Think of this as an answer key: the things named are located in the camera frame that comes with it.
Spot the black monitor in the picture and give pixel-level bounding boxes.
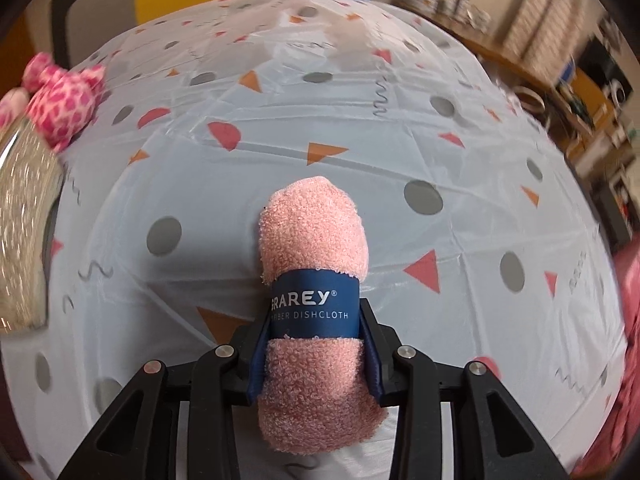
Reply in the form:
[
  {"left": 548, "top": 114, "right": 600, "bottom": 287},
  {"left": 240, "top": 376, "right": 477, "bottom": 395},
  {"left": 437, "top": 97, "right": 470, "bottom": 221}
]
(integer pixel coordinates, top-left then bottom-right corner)
[{"left": 582, "top": 35, "right": 631, "bottom": 98}]

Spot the wooden wardrobe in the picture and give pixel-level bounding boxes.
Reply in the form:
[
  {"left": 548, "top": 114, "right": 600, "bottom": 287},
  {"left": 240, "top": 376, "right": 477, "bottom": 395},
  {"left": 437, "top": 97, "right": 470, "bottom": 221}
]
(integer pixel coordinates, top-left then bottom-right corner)
[{"left": 0, "top": 5, "right": 36, "bottom": 91}]

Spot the pink spotted giraffe plush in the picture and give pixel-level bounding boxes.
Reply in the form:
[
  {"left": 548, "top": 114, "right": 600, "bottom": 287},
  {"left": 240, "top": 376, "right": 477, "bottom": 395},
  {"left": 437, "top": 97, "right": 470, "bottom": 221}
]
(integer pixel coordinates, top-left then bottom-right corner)
[{"left": 0, "top": 52, "right": 107, "bottom": 153}]

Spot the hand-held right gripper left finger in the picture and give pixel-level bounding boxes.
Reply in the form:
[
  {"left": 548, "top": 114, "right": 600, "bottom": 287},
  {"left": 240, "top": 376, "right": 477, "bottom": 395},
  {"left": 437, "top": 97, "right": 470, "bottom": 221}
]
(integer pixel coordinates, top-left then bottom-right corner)
[{"left": 57, "top": 320, "right": 273, "bottom": 480}]

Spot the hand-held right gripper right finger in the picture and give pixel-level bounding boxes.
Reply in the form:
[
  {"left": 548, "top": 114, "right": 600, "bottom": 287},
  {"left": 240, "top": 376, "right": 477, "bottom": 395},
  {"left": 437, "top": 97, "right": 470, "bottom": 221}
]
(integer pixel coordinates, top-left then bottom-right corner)
[{"left": 357, "top": 297, "right": 568, "bottom": 480}]

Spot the embossed metallic tissue box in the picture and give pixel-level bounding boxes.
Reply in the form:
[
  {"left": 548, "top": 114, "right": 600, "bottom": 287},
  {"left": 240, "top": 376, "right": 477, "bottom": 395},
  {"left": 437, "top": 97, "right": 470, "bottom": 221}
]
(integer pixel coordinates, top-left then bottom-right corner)
[{"left": 0, "top": 120, "right": 66, "bottom": 333}]

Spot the wooden desk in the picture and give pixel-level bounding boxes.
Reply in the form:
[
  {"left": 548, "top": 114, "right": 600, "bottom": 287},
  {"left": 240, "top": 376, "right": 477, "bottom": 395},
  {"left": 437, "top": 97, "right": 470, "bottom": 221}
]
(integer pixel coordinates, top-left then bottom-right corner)
[{"left": 435, "top": 15, "right": 566, "bottom": 96}]

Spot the row of tin cans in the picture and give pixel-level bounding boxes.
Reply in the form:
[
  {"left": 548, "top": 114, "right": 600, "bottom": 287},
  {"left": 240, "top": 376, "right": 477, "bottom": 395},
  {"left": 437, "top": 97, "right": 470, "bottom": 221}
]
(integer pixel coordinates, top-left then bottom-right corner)
[{"left": 407, "top": 0, "right": 493, "bottom": 31}]

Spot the pink dishcloth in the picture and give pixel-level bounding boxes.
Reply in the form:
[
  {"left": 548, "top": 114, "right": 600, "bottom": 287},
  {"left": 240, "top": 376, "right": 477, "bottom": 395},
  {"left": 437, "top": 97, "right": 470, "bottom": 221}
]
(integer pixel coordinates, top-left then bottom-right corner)
[{"left": 256, "top": 175, "right": 391, "bottom": 456}]

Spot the wooden side shelf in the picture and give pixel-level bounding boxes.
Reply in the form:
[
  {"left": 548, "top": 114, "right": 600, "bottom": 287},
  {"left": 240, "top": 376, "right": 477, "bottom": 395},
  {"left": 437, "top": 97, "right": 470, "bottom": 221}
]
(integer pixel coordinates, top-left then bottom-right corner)
[{"left": 550, "top": 55, "right": 636, "bottom": 171}]

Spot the white round hoop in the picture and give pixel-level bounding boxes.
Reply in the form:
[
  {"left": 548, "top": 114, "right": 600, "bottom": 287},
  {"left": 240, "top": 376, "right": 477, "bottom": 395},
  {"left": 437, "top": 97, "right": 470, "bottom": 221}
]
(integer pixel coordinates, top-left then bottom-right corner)
[{"left": 512, "top": 85, "right": 546, "bottom": 113}]

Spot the patterned curtain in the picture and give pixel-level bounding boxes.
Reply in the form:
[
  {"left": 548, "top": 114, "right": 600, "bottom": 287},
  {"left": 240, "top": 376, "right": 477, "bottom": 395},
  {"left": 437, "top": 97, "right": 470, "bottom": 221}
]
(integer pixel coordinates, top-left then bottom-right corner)
[{"left": 500, "top": 0, "right": 601, "bottom": 61}]

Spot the person's pink garment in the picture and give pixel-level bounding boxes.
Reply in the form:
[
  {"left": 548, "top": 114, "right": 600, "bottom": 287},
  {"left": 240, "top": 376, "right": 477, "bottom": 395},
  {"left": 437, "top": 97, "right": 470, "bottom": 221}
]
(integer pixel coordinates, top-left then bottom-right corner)
[{"left": 570, "top": 247, "right": 640, "bottom": 478}]

